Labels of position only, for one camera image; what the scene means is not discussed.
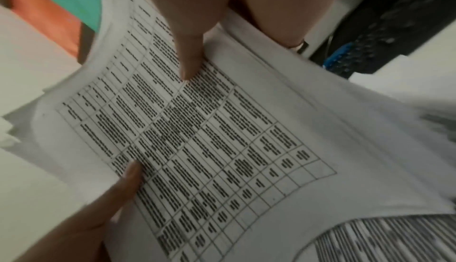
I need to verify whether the person's right hand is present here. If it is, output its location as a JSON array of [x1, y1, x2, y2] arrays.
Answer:
[[137, 0, 349, 81]]

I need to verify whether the person's left hand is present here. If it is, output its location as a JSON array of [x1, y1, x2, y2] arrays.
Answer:
[[14, 159, 145, 262]]

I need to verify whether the stack of white printed papers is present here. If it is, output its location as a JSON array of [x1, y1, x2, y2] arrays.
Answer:
[[0, 0, 456, 262]]

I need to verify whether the black keyboard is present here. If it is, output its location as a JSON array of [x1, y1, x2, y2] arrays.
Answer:
[[309, 0, 456, 80]]

